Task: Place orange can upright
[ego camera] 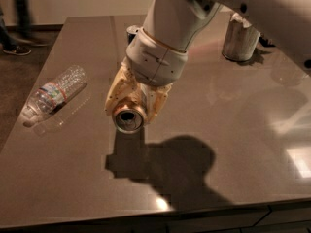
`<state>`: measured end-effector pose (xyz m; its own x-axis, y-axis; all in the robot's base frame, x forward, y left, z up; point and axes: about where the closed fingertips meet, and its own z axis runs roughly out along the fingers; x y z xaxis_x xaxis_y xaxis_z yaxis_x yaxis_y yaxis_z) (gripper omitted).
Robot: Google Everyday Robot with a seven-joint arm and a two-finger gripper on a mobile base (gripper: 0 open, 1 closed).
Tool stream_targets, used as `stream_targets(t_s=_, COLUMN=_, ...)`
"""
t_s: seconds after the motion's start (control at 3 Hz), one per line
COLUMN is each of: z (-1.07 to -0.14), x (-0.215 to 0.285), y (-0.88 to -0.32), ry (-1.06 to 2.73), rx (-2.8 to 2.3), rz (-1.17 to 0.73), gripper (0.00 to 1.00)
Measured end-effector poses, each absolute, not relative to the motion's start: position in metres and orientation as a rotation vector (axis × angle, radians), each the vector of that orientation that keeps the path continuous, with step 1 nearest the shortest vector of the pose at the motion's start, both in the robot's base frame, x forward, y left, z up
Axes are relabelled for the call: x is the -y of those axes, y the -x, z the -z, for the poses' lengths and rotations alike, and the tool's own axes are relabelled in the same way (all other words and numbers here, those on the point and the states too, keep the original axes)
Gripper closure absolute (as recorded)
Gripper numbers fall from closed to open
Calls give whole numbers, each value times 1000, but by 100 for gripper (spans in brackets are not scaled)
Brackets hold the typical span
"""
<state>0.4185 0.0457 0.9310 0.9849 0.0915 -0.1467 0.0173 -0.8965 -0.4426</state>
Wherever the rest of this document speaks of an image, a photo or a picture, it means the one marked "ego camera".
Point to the orange soda can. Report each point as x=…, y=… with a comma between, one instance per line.
x=130, y=114

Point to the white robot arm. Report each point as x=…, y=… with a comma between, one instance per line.
x=176, y=23

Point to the metal bucket napkin holder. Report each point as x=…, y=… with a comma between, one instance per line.
x=240, y=43

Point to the blue silver energy drink can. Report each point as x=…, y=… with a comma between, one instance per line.
x=131, y=32

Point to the walking person legs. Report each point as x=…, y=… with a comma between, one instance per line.
x=24, y=29

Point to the clear plastic water bottle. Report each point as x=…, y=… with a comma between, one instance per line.
x=55, y=93

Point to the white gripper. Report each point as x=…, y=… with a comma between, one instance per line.
x=155, y=62

